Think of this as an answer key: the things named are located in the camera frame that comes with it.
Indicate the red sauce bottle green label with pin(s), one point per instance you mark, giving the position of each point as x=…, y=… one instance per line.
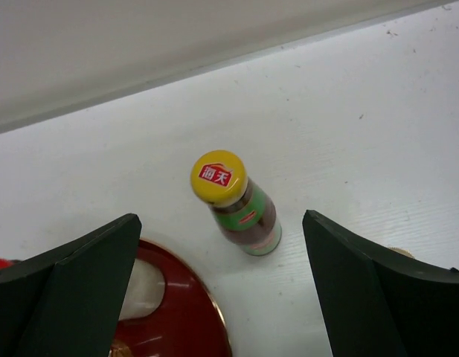
x=244, y=213

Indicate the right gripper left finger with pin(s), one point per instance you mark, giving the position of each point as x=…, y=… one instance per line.
x=66, y=301

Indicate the red round tray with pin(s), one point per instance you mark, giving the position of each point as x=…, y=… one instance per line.
x=188, y=322

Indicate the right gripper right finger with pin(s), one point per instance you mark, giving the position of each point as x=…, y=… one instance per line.
x=379, y=302

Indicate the white bottle black cap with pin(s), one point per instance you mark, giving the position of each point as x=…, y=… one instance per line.
x=145, y=291

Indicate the small yellow label bottle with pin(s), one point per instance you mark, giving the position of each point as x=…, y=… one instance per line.
x=402, y=252

